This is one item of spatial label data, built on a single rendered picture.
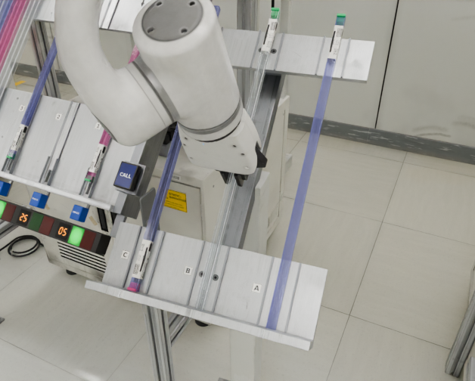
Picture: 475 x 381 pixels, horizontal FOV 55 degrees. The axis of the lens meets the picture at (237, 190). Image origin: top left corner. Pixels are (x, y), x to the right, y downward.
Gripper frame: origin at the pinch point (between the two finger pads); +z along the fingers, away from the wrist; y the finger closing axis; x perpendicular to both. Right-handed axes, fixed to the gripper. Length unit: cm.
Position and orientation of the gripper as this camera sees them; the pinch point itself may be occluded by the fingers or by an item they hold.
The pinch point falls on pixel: (234, 171)
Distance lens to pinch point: 71.1
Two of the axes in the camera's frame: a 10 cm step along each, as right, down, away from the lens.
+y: 9.4, 1.8, -2.8
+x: 2.8, -8.9, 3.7
